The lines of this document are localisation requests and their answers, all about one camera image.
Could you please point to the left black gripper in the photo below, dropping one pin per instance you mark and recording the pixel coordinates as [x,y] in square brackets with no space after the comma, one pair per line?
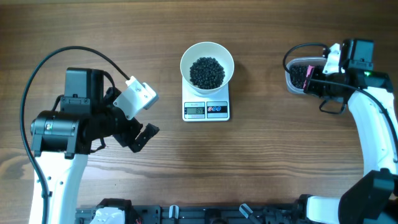
[127,137]

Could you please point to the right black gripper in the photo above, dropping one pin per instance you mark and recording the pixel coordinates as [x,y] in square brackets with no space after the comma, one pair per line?
[313,88]

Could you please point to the pink plastic measuring scoop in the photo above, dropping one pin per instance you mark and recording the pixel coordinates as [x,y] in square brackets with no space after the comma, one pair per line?
[308,76]

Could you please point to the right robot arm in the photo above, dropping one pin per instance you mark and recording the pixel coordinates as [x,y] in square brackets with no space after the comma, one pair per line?
[349,77]

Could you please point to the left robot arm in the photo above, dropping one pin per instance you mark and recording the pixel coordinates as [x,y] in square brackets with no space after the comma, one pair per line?
[61,139]

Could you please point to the white digital kitchen scale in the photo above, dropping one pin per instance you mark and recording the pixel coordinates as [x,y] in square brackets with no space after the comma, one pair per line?
[205,108]

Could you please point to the black beans in bowl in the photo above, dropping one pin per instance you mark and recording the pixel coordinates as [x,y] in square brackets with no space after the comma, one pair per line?
[206,73]

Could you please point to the white bowl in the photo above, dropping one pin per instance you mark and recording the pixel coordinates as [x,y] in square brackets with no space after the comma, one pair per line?
[207,49]

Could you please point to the clear plastic container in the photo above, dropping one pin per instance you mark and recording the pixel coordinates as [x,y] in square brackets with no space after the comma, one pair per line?
[304,61]

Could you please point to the black peppercorns pile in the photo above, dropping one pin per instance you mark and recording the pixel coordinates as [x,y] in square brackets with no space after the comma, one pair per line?
[298,74]

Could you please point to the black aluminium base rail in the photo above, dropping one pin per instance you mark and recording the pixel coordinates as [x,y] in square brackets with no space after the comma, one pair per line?
[112,210]

